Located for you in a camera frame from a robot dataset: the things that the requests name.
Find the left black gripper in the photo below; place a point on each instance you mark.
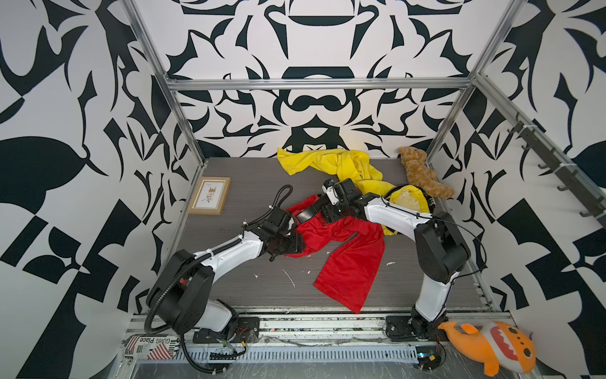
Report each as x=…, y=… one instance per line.
x=296, y=245

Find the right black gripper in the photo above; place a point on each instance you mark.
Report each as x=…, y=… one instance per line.
x=327, y=211

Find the red trousers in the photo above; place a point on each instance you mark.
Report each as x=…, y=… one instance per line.
x=350, y=271

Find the black leather belt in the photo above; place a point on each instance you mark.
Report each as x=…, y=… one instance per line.
x=313, y=210

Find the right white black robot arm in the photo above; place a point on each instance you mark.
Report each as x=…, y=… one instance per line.
x=442, y=251

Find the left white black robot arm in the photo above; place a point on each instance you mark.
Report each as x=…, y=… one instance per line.
x=180, y=298

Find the yellow trousers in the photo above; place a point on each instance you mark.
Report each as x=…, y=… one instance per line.
x=355, y=166

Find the black belt on yellow trousers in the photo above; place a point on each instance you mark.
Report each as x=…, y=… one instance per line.
x=410, y=197

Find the brown teddy bear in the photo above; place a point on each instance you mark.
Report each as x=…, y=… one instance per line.
x=420, y=175

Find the wooden framed picture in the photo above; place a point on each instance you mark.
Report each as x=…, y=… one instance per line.
x=209, y=196

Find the small green circuit board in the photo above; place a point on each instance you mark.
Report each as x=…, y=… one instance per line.
x=428, y=359

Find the red white printed box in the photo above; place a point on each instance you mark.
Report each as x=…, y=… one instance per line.
x=152, y=347

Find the orange shark plush toy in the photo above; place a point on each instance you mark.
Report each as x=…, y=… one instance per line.
x=496, y=345

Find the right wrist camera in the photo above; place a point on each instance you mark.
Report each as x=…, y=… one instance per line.
x=328, y=189

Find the white cable duct strip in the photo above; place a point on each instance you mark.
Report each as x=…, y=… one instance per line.
x=323, y=354

